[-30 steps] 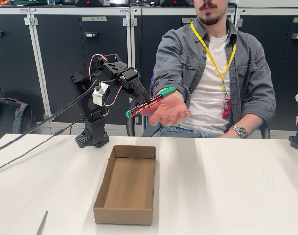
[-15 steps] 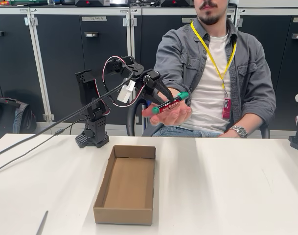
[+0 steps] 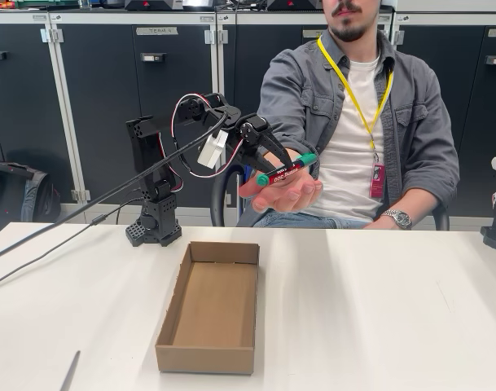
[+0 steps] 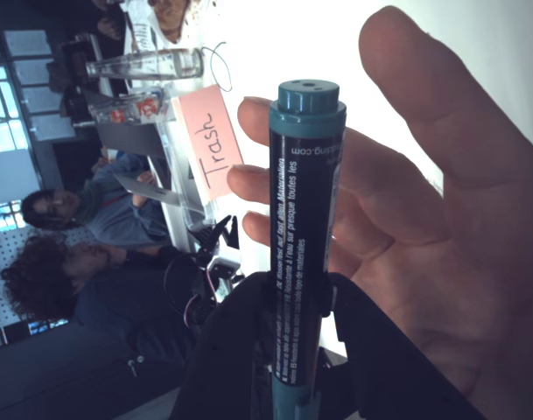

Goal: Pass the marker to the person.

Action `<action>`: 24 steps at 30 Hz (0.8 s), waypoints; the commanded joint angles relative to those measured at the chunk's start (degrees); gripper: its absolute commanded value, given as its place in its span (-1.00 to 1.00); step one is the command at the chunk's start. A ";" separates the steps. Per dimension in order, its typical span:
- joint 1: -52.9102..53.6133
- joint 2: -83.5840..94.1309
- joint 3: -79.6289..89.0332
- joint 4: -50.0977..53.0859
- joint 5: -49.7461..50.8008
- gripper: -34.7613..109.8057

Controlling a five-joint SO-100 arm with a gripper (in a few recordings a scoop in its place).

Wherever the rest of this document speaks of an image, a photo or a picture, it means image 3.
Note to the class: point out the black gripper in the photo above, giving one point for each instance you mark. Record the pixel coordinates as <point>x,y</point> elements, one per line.
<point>252,140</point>

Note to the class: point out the green red marker pen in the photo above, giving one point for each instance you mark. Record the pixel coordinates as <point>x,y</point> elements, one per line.
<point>282,176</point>

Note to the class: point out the man's left forearm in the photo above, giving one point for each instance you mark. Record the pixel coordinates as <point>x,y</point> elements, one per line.
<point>422,216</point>

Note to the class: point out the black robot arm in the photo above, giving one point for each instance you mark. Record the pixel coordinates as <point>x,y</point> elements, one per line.
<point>150,142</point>

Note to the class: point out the man's right hand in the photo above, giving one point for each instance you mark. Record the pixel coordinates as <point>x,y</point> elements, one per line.
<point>284,197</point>

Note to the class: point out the man's left hand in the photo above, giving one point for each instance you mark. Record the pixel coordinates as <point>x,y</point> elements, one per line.
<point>376,223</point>

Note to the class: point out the black chair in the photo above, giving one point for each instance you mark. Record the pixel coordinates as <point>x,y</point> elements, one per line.
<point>219,195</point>

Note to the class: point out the dark grey metal cabinet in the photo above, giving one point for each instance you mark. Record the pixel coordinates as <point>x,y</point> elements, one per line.
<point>475,81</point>
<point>241,61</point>
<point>101,81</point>

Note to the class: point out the man in grey shirt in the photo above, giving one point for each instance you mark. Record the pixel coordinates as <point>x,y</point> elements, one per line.
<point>353,122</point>

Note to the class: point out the grey cabinet hinge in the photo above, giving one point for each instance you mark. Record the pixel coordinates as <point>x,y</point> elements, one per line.
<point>216,36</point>
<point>80,195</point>
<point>397,37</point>
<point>52,36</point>

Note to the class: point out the pink name badge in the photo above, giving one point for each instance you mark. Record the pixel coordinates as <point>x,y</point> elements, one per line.
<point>378,181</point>

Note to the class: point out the black device red logo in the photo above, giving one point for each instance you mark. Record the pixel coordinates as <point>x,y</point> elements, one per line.
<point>292,5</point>
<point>154,5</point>

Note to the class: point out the silver wrist watch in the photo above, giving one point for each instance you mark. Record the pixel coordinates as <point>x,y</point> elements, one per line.
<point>398,219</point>

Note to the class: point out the open cardboard box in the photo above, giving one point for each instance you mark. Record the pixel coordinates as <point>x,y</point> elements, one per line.
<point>215,309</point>

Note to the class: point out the clear drinking glass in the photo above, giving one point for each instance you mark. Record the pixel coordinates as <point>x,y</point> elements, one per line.
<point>85,3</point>

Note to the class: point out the green flat item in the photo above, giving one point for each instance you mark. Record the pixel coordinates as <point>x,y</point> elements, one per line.
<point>48,3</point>

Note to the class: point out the black backpack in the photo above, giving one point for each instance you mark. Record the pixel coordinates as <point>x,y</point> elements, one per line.
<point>11,195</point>

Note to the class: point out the thin grey stick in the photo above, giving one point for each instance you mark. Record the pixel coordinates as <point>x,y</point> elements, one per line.
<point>70,370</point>

